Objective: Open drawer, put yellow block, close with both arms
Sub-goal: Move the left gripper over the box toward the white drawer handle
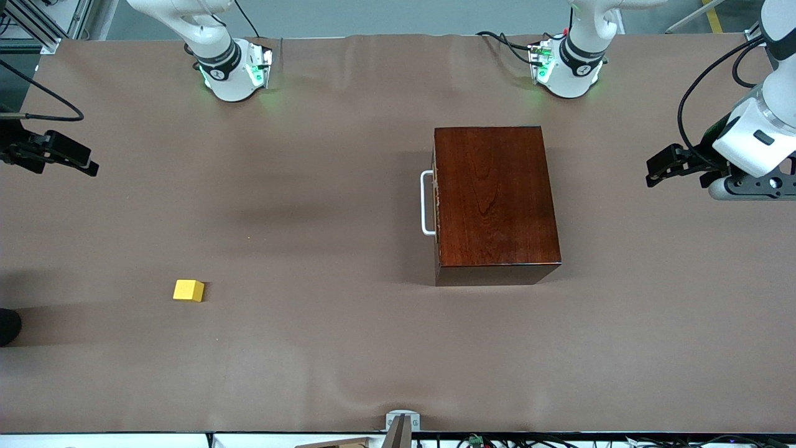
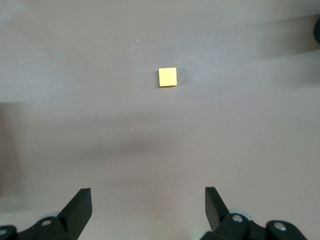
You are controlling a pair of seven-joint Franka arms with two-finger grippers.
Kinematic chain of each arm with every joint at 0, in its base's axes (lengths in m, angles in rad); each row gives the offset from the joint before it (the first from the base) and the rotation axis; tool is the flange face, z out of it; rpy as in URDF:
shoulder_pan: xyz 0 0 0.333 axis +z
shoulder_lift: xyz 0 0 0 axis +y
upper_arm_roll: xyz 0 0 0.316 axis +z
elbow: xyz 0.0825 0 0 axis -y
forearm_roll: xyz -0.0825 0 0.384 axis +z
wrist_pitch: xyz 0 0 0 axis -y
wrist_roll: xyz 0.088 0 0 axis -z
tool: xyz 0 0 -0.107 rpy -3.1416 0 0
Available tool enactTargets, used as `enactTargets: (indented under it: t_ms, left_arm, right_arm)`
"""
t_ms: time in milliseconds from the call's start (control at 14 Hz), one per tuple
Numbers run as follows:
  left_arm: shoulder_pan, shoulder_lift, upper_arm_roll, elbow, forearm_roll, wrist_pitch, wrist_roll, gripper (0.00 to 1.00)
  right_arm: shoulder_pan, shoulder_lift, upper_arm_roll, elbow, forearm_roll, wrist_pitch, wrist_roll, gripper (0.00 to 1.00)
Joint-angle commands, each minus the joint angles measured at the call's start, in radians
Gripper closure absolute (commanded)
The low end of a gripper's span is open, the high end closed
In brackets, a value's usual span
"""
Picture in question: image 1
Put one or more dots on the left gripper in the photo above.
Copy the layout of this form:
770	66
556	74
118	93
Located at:
706	151

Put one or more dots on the black round object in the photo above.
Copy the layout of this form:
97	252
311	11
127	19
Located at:
7	326

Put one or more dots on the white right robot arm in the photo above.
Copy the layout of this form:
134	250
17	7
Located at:
217	74

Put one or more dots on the brown table cover sheet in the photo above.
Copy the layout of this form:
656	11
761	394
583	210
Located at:
311	361

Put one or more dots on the dark brown wooden cabinet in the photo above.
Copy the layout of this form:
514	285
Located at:
497	199

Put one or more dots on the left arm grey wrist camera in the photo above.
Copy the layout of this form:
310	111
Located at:
746	187

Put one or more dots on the grey metal clamp bracket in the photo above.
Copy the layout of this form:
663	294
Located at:
392	420

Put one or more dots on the aluminium frame profile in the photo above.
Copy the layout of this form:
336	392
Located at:
754	38
53	40

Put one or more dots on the green terminal connector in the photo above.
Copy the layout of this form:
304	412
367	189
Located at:
476	440

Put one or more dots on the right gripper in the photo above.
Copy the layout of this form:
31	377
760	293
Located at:
11	148

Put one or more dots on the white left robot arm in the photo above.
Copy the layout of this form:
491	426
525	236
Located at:
581	62

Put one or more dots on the yellow block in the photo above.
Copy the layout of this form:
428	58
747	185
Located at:
188	290

